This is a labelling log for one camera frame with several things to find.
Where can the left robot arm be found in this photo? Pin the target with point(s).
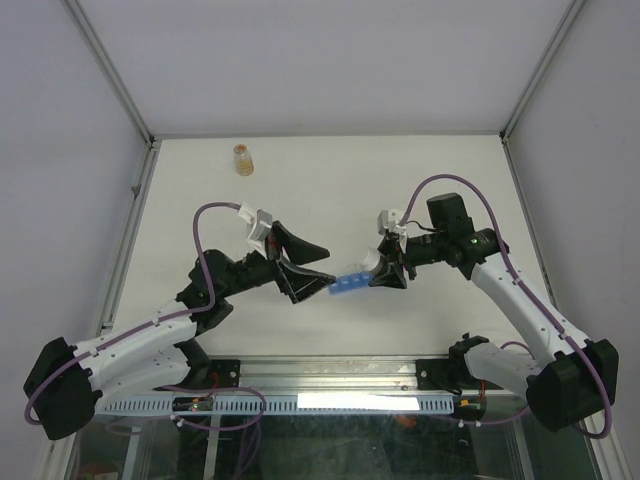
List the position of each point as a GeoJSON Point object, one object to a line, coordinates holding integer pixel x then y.
{"type": "Point", "coordinates": [70, 383]}

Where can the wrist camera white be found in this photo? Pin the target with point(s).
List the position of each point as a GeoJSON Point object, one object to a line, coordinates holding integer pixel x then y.
{"type": "Point", "coordinates": [259, 225]}
{"type": "Point", "coordinates": [390, 221]}

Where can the white pill bottle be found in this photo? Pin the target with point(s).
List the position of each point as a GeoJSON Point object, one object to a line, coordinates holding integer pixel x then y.
{"type": "Point", "coordinates": [372, 261]}

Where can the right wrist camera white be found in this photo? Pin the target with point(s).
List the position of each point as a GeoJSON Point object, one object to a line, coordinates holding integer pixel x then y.
{"type": "Point", "coordinates": [390, 221]}

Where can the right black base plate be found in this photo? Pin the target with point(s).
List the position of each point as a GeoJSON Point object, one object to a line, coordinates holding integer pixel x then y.
{"type": "Point", "coordinates": [444, 374]}

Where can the slotted grey cable duct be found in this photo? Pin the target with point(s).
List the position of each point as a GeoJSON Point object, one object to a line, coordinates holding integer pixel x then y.
{"type": "Point", "coordinates": [300, 404]}

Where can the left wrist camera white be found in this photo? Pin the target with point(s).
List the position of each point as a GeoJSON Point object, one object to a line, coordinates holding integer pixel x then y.
{"type": "Point", "coordinates": [259, 225]}

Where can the blue weekly pill organizer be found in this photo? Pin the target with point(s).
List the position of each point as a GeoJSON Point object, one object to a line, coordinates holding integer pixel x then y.
{"type": "Point", "coordinates": [350, 282]}

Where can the small status circuit board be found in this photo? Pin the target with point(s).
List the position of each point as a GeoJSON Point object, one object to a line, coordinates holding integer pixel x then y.
{"type": "Point", "coordinates": [193, 404]}

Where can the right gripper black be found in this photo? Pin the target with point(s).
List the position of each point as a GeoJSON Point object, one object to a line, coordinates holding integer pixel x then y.
{"type": "Point", "coordinates": [391, 246]}

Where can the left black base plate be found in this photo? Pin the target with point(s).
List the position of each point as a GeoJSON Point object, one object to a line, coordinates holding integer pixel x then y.
{"type": "Point", "coordinates": [213, 374]}

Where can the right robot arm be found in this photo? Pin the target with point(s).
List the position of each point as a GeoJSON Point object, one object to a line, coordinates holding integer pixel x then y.
{"type": "Point", "coordinates": [565, 378]}

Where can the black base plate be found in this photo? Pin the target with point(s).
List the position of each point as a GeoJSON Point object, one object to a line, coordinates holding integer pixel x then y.
{"type": "Point", "coordinates": [213, 374]}
{"type": "Point", "coordinates": [444, 374]}

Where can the amber pill bottle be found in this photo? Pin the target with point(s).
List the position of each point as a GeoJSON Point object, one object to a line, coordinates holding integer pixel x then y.
{"type": "Point", "coordinates": [243, 160]}

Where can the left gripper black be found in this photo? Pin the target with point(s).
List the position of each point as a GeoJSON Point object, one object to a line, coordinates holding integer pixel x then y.
{"type": "Point", "coordinates": [297, 283]}

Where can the aluminium mounting rail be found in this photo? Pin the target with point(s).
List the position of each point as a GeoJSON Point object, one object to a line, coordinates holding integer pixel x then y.
{"type": "Point", "coordinates": [378, 374]}

